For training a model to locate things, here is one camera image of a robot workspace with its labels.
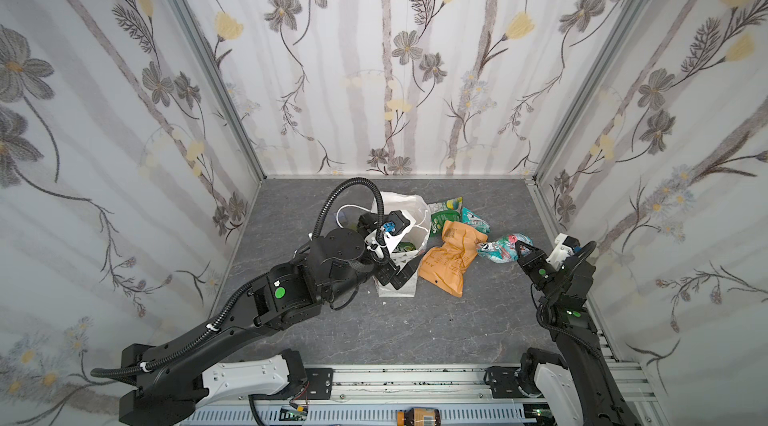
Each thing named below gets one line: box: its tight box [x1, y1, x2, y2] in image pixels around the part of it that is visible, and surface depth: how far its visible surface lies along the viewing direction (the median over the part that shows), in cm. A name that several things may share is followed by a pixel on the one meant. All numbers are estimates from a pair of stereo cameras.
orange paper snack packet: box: [418, 221, 489, 298], surface depth 94 cm
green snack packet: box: [428, 196, 463, 238], surface depth 106 cm
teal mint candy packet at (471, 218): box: [461, 207, 490, 234], surface depth 103 cm
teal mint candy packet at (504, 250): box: [477, 233, 534, 263], surface depth 82 cm
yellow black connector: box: [397, 407, 442, 426], surface depth 68 cm
